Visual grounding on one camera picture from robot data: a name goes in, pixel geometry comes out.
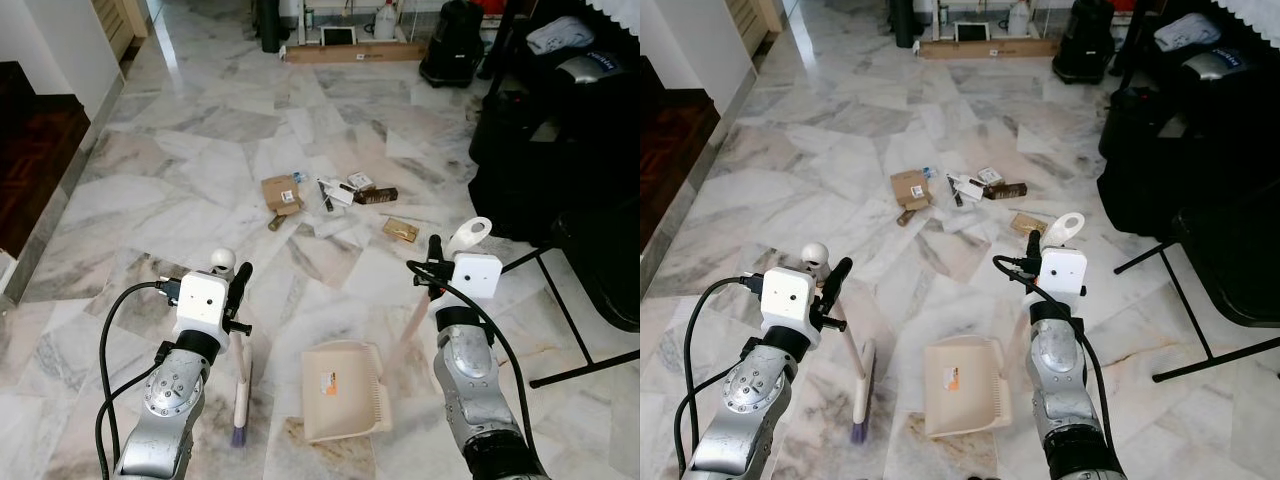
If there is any dark wooden staircase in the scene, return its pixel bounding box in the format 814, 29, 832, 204
0, 62, 93, 259
640, 88, 721, 291

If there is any cardboard box with white label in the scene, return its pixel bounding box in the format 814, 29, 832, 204
261, 175, 306, 217
890, 169, 934, 211

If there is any cream dustpan with long handle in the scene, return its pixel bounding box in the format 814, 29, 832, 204
300, 217, 493, 444
923, 212, 1086, 439

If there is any white crumpled packet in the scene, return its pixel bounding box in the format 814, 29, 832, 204
317, 178, 357, 209
946, 173, 986, 204

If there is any white folded cloth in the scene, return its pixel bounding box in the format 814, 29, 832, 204
1153, 12, 1223, 53
526, 15, 597, 56

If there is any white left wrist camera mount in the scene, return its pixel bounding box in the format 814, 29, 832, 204
174, 269, 232, 337
759, 265, 820, 332

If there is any black cylinder stand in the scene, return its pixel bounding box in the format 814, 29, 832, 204
255, 0, 291, 53
890, 0, 923, 49

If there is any black metal stand frame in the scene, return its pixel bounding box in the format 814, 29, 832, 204
498, 245, 641, 389
1113, 238, 1280, 384

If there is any black bag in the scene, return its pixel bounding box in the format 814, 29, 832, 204
1052, 0, 1118, 85
419, 0, 488, 89

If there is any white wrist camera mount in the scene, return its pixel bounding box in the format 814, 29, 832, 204
759, 265, 820, 332
451, 252, 505, 302
174, 269, 232, 337
1037, 246, 1090, 307

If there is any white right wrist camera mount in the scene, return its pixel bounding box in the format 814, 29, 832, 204
1037, 246, 1090, 307
451, 252, 505, 302

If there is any long wooden board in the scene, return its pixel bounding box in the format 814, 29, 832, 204
918, 38, 1059, 60
285, 40, 428, 64

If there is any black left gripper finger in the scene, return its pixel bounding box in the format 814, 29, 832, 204
227, 261, 255, 308
819, 256, 855, 304

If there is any wooden broom with ball top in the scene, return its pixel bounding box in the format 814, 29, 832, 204
210, 248, 254, 448
802, 242, 879, 444

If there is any silver grey cushion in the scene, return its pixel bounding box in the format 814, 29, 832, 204
1180, 50, 1246, 83
553, 55, 623, 89

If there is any wooden slatted door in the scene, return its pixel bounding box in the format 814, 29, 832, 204
725, 0, 783, 59
92, 0, 151, 63

